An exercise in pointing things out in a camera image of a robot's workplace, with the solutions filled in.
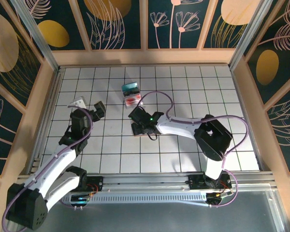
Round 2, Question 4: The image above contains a clear box with red item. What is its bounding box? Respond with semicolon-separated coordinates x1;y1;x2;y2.
121;82;143;107

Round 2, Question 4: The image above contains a white red circles card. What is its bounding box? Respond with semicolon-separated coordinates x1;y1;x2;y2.
124;94;142;105

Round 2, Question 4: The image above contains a teal plastic card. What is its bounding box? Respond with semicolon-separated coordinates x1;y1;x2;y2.
122;82;140;90

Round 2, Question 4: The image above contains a small controller board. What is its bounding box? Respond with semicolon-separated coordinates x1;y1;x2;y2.
206;190;234;207
70;193;94;206

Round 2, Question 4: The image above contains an orange circle leaf art panel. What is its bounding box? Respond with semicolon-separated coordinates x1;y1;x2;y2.
73;0;146;51

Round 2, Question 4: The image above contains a grey metal plate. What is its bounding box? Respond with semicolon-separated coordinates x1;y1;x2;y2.
4;190;288;232

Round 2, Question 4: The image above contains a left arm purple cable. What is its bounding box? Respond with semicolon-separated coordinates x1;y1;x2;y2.
1;106;97;230

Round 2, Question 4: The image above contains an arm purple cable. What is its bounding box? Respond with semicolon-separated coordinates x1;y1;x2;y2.
135;91;247;208
1;106;97;230

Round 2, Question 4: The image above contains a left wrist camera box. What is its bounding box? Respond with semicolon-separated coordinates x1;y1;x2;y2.
67;96;87;109

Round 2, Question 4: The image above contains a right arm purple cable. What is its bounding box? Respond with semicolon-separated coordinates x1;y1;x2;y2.
135;91;247;208

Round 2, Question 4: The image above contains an aluminium side rail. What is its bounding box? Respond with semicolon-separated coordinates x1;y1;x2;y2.
231;67;265;172
26;67;65;175

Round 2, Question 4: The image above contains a long aluminium base rail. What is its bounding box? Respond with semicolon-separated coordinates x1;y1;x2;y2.
14;172;276;194

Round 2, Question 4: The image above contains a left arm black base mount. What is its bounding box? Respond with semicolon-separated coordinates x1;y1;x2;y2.
82;175;104;193

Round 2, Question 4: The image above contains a slotted grey cable duct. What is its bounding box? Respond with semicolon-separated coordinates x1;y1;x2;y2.
60;192;210;205

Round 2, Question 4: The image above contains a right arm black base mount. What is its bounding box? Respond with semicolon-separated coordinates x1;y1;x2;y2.
188;173;232;191

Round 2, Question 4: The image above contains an aluminium frame post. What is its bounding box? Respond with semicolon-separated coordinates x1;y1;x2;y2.
228;0;281;71
9;0;62;74

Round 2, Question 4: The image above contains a two flowers wall art panel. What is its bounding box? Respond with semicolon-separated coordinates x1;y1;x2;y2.
146;0;210;50

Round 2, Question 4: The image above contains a yellow oval wall art panel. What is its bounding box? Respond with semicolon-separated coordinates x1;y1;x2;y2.
21;0;88;51
243;0;290;106

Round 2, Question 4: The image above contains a peach circle wall art panel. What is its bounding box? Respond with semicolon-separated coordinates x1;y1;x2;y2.
202;0;264;49
0;0;44;108

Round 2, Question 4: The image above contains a pink leaf wall art panel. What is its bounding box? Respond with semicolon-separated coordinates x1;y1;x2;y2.
263;79;290;174

